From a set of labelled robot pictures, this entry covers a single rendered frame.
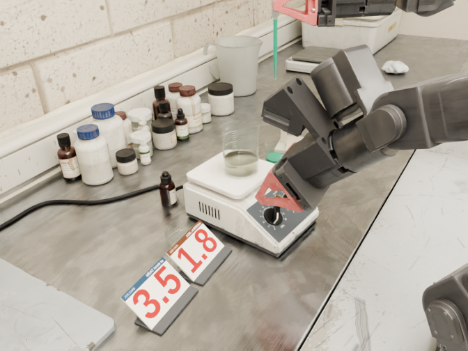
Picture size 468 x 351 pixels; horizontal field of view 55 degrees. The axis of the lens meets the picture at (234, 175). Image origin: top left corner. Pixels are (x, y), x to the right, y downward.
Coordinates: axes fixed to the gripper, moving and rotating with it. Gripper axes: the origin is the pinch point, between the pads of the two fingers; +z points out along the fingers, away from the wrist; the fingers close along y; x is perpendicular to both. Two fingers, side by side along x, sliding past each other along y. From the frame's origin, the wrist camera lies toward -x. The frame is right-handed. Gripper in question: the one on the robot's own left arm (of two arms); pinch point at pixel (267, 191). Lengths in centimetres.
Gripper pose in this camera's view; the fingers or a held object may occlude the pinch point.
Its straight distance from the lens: 64.0
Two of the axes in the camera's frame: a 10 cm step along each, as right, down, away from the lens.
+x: 6.2, 7.7, 1.4
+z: -6.0, 3.6, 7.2
